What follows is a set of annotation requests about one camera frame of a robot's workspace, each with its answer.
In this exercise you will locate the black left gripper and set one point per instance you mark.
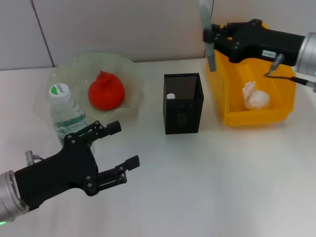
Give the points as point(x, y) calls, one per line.
point(59, 170)

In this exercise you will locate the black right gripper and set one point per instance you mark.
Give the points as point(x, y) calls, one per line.
point(261, 42)

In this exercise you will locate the grey glitter pen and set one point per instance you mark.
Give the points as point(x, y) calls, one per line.
point(206, 14)

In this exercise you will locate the clear green-label water bottle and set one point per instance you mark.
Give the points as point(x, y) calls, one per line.
point(66, 116)

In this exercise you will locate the white paper ball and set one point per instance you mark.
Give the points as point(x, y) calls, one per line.
point(256, 98)

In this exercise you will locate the mint green utility knife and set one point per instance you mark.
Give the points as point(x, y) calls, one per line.
point(170, 96)

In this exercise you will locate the black mesh pen holder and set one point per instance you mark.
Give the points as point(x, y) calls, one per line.
point(182, 116)

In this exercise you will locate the clear green glass fruit plate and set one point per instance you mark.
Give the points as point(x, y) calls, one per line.
point(74, 69)

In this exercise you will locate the yellow plastic bin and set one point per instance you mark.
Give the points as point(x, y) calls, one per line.
point(222, 98)

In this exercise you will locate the silver round connector stub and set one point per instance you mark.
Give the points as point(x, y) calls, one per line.
point(30, 156)

